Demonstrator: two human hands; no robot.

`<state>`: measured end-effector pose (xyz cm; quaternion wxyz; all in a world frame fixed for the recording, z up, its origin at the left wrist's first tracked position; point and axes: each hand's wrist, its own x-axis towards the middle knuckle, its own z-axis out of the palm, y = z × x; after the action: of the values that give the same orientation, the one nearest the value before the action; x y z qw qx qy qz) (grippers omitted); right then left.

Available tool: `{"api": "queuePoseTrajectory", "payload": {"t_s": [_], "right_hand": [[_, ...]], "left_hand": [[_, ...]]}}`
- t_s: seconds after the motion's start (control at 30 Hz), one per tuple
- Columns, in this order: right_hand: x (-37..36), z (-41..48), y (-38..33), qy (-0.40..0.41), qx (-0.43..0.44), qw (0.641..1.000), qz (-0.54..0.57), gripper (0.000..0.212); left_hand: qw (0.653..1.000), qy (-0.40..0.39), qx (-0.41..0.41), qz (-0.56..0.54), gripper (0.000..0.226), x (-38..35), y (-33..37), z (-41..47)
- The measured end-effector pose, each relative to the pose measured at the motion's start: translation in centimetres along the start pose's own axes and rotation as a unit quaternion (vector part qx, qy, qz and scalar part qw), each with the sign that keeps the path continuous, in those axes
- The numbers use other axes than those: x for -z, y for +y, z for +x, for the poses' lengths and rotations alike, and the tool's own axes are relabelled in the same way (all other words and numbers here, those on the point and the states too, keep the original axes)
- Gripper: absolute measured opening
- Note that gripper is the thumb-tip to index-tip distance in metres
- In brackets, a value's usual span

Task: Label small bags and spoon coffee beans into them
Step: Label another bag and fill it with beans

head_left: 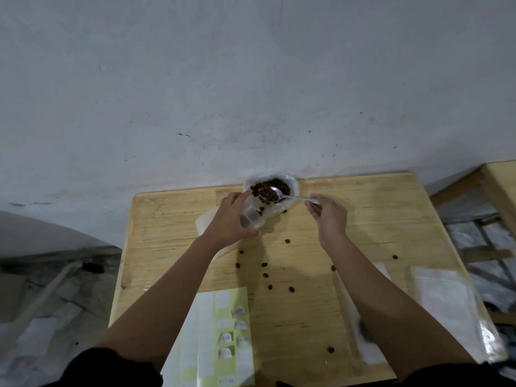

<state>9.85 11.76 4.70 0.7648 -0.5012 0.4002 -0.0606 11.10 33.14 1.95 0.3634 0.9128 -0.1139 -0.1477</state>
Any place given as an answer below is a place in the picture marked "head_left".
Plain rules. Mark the stack of clear pouches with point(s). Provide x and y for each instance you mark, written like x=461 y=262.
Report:
x=447 y=302

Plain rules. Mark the person's right hand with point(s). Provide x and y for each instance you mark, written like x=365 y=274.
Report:
x=332 y=221

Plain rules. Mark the metal spoon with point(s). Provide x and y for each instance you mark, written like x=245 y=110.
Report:
x=278 y=194

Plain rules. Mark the light wooden side table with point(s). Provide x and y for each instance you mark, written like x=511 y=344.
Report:
x=500 y=185

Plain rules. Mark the wooden stick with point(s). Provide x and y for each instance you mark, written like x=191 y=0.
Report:
x=36 y=298

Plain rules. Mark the person's left forearm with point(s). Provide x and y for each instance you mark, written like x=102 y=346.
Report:
x=169 y=302

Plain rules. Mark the person's black shirt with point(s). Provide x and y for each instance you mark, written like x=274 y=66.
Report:
x=100 y=370

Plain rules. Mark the person's right forearm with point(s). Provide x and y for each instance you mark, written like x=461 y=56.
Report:
x=391 y=310

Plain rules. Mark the large clear plastic bag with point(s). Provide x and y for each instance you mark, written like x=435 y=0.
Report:
x=292 y=185

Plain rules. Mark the small black floor object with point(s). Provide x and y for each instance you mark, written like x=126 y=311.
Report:
x=500 y=307

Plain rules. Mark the pale yellow label sheet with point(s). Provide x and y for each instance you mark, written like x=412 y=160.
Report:
x=209 y=310

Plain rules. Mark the person's left hand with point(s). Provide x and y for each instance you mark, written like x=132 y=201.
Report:
x=225 y=225

